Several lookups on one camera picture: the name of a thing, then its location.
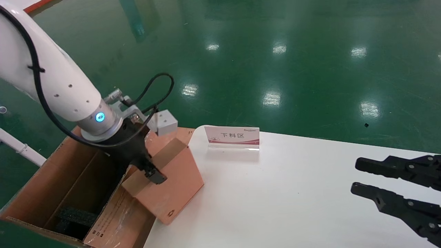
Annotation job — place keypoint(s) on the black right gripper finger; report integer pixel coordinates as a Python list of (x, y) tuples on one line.
[(406, 210), (413, 170)]

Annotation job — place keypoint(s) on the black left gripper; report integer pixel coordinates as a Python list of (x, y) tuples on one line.
[(132, 144)]

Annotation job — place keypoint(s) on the small cardboard box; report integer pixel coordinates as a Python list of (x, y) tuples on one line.
[(172, 186)]

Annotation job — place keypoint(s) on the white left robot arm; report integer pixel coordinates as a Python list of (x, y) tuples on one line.
[(51, 69)]

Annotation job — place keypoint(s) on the large open cardboard box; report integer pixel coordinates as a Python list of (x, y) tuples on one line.
[(51, 179)]

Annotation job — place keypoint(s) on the black foam block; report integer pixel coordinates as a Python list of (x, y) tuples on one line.
[(75, 217)]

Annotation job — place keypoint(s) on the acrylic sign with red print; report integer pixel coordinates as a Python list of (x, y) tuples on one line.
[(241, 137)]

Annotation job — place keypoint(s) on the small grey round fitting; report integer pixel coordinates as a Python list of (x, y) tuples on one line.
[(2, 110)]

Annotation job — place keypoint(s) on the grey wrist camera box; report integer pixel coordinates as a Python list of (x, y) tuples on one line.
[(165, 123)]

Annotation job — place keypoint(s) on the grey metal camera bracket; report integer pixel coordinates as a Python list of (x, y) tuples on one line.
[(132, 111)]

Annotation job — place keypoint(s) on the white tubular stand frame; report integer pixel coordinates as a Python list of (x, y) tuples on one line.
[(20, 146)]

